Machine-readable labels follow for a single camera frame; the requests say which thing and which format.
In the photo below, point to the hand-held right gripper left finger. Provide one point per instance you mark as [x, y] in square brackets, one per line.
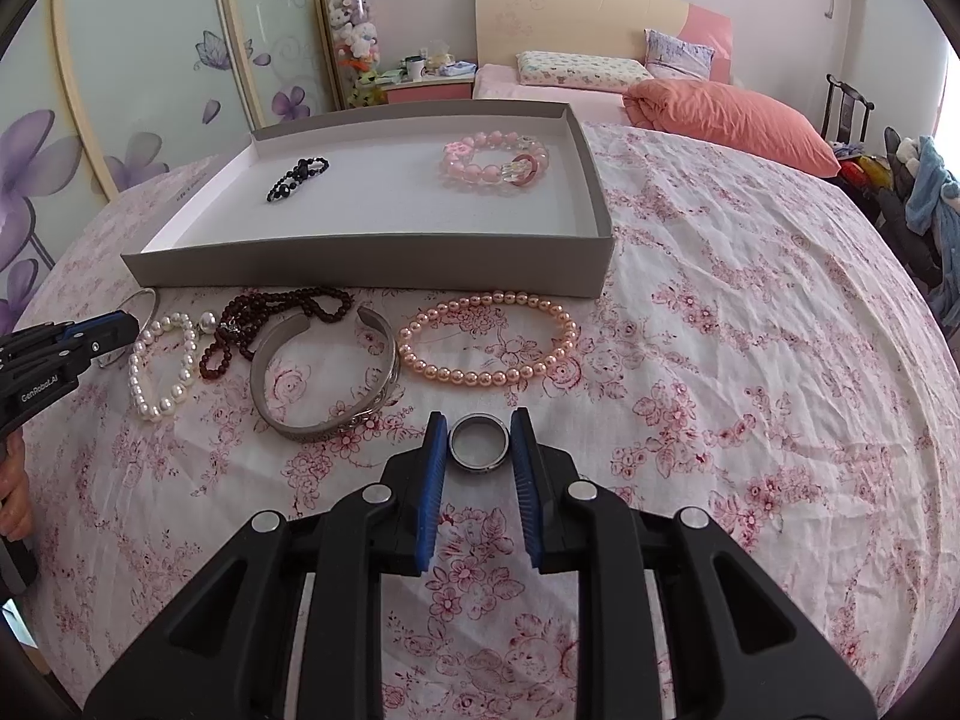
[429, 495]

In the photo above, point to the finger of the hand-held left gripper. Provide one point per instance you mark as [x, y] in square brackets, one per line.
[90, 328]
[105, 349]

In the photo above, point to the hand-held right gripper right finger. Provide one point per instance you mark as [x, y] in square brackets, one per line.
[527, 495]

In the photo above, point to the thin silver bangle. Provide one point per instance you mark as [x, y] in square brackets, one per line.
[154, 307]

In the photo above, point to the grey cardboard box tray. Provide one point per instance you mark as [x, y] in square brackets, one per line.
[375, 195]

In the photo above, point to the person's left hand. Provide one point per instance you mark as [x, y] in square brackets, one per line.
[15, 495]

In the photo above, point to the pink floral bedspread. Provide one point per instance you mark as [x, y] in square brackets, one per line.
[712, 315]

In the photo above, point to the floral glass wardrobe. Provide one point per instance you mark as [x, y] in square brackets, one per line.
[150, 52]

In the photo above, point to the clear tube of plush toys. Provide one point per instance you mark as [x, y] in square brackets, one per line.
[356, 30]

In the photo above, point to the pink nightstand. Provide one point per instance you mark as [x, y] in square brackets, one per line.
[427, 94]

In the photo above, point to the pink bed sheet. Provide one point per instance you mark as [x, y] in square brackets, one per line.
[525, 86]

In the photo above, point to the white cup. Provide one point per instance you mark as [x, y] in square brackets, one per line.
[415, 69]

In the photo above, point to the light blue folded cloth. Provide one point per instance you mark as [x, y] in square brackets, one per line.
[456, 69]

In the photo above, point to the patterned cream pillow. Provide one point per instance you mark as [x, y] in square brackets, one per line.
[577, 69]

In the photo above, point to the orange pillow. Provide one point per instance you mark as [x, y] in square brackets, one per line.
[735, 116]

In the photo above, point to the dark clothes pile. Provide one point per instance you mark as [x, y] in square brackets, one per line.
[896, 217]

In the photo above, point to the blue print pillow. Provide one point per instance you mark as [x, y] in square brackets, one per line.
[679, 52]

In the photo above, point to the cream and pink headboard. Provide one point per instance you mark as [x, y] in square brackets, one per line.
[570, 15]

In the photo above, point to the dark wooden chair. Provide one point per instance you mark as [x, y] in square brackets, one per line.
[832, 105]

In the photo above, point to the blue plush garment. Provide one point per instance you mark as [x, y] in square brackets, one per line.
[930, 187]

